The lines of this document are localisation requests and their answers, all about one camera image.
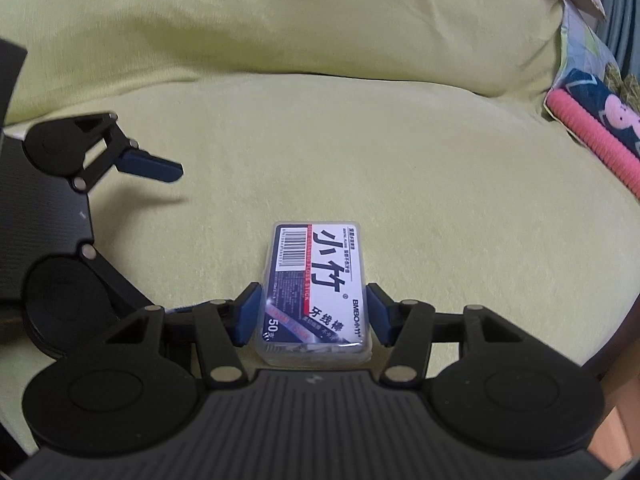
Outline patterned pillow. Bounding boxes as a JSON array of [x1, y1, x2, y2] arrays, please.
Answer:
[[555, 0, 640, 108]]

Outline navy printed blanket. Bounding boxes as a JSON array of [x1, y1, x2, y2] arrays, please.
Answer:
[[557, 67, 640, 161]]

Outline clear plastic bag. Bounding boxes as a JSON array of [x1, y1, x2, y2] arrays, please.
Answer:
[[256, 220, 373, 367]]

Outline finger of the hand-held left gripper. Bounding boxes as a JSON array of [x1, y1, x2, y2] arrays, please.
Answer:
[[81, 246, 152, 322], [72, 112, 183, 192]]

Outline curtain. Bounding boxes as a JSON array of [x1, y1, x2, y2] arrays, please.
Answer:
[[599, 0, 640, 77]]

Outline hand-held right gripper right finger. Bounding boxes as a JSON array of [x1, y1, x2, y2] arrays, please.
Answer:
[[366, 282, 532, 386]]

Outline green covered sofa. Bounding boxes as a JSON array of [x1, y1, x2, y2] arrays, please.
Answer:
[[0, 0, 640, 461]]

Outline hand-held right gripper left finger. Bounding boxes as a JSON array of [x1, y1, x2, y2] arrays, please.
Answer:
[[102, 282, 265, 389]]

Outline pink blanket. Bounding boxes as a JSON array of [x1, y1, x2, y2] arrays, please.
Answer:
[[545, 89, 640, 198]]

